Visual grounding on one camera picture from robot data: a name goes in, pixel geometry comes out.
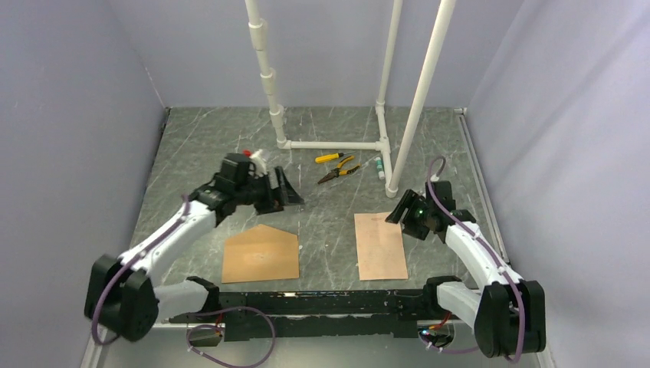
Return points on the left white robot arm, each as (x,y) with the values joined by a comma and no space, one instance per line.
(124,294)

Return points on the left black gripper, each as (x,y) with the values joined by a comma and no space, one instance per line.
(270,205)

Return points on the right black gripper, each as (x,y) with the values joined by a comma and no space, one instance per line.
(406,202)

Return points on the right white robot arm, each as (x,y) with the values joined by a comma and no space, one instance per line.
(506,313)

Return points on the tan paper letter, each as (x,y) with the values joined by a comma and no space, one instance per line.
(379,248)

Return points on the small white green tube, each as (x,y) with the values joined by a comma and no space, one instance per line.
(380,168)

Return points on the brown paper envelope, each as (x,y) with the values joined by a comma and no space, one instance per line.
(261,253)

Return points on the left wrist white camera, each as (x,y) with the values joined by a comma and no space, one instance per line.
(260,159)

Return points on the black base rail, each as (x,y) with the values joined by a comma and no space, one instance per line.
(400,313)

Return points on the yellow handled pliers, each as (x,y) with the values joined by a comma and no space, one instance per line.
(340,170)

